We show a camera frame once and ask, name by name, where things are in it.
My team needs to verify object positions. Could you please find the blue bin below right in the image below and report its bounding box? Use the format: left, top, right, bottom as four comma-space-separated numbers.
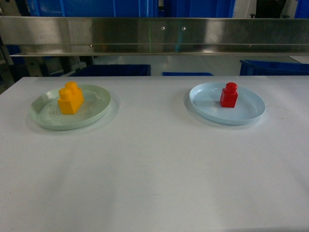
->
239, 60, 309, 76

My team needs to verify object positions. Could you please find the red toy building block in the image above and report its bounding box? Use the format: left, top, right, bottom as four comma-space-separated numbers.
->
220, 82, 238, 108

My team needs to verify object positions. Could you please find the blue bin below left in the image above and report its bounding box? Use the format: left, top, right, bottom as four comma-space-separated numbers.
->
70, 64, 151, 77

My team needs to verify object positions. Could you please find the blue bin below middle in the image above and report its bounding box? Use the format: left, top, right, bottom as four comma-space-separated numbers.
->
161, 72, 213, 76

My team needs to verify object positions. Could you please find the light blue plastic plate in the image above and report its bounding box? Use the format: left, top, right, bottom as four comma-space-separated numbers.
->
189, 82, 266, 125

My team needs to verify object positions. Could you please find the blue crate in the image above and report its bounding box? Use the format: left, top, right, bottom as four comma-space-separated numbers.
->
164, 0, 236, 18
27, 0, 159, 17

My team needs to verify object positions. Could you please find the yellow toy building block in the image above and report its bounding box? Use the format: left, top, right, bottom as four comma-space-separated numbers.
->
58, 81, 84, 115

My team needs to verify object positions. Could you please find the blue crate upper left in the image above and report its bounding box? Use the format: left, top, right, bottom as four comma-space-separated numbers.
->
27, 0, 159, 17

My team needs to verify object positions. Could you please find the pale green plastic plate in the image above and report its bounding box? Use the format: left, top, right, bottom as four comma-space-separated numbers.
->
28, 85, 111, 131

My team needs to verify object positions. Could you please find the blue bin below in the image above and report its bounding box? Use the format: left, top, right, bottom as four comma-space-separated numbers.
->
70, 64, 151, 77
239, 60, 309, 76
161, 72, 213, 76

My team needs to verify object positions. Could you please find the stainless steel shelf rail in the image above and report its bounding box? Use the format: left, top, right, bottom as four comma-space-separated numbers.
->
0, 16, 309, 56

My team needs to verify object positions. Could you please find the blue crate upper right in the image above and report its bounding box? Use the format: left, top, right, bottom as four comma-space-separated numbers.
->
164, 0, 236, 18

